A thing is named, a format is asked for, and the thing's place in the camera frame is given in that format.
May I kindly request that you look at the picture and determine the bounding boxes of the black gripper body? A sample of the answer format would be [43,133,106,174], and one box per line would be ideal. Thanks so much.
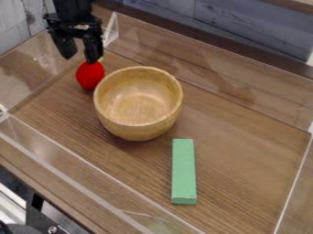
[45,13,104,38]

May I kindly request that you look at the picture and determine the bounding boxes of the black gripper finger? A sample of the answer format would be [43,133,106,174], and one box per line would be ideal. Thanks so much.
[83,29,104,64]
[50,30,78,59]

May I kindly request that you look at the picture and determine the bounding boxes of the red felt strawberry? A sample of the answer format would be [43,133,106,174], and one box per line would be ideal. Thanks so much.
[77,60,106,90]

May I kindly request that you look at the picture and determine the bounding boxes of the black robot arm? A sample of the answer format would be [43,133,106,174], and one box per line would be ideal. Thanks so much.
[43,0,105,64]

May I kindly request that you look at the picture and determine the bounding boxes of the wooden bowl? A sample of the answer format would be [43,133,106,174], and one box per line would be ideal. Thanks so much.
[93,66,184,141]

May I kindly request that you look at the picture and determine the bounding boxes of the green rectangular block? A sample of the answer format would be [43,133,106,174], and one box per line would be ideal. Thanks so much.
[172,139,197,205]

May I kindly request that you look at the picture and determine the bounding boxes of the black table leg clamp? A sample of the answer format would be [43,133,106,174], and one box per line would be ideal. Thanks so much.
[26,193,69,234]

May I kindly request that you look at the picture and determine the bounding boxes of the clear acrylic corner bracket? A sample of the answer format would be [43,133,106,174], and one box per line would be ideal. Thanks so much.
[102,13,120,48]

